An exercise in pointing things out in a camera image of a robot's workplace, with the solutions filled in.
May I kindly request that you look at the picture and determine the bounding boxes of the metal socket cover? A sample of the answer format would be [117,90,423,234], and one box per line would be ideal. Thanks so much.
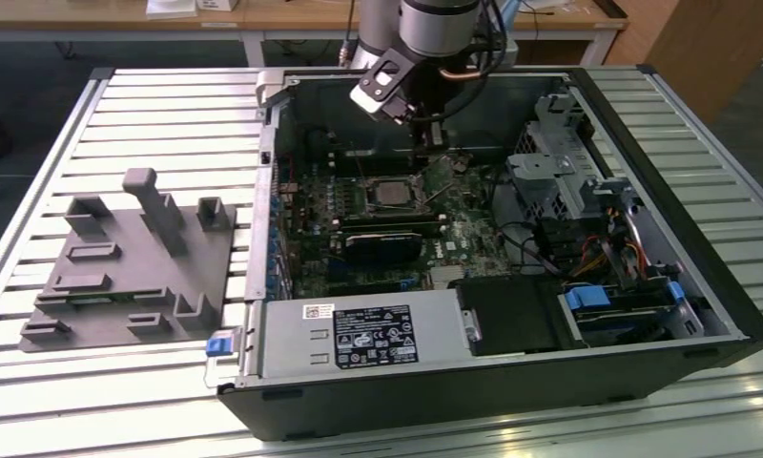
[418,156,469,201]

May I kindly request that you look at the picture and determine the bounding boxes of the silver CPU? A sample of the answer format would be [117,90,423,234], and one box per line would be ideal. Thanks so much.
[371,183,421,204]

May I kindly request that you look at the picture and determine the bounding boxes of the CPU socket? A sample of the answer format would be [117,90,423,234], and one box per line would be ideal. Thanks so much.
[358,175,434,214]

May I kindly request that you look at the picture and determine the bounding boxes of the grey metal drive cage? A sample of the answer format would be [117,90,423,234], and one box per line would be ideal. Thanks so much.
[505,93,643,225]

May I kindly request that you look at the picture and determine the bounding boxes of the green motherboard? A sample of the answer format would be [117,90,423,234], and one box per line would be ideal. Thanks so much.
[271,152,510,300]

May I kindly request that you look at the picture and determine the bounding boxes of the wooden desk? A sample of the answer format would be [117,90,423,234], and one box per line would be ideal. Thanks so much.
[0,0,631,68]

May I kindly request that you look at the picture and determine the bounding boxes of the black graphics card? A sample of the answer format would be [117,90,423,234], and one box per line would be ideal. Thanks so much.
[339,228,425,266]

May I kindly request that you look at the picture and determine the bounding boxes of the small silver heatsink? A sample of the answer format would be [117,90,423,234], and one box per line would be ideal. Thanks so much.
[431,266,473,286]

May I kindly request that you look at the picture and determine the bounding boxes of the brown wooden cabinet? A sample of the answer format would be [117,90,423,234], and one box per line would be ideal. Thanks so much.
[608,0,763,124]

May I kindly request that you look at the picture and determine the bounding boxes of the hard disk in blue carrier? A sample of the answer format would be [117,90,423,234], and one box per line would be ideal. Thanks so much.
[558,281,675,347]

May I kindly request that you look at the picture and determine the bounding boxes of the grey power supply unit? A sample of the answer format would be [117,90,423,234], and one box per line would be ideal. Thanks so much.
[238,293,478,387]

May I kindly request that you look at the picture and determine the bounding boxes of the grey parts rack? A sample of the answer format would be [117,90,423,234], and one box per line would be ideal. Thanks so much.
[17,167,239,354]

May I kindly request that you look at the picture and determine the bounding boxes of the black PC case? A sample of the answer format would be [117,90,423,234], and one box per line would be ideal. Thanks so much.
[214,64,763,443]

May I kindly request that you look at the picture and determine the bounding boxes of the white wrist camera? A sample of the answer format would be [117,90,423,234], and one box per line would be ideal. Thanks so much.
[347,47,418,125]

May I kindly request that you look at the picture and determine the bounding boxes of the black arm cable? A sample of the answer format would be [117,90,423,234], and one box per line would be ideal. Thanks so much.
[411,0,514,126]

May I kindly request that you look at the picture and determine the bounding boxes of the orange yellow power wires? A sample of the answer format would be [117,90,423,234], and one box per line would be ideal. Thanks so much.
[571,237,651,279]

